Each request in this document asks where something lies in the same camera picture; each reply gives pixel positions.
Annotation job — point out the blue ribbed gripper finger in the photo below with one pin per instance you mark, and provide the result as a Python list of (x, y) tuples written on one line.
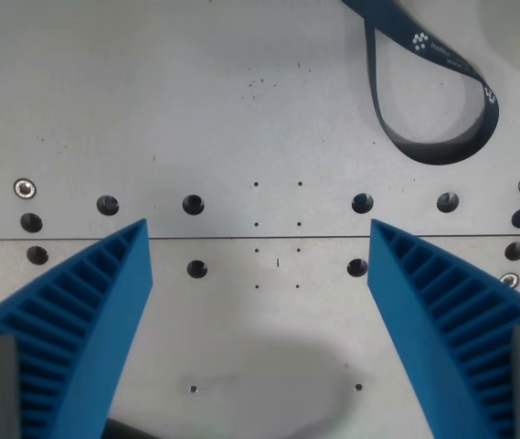
[(406, 302), (104, 311)]

